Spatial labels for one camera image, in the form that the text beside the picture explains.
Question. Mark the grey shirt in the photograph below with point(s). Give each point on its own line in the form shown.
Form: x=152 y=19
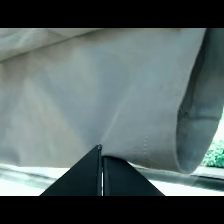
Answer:
x=100 y=93

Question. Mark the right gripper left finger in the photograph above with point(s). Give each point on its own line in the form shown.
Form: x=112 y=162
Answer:
x=83 y=180

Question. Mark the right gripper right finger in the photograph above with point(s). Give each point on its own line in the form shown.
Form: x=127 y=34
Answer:
x=125 y=180

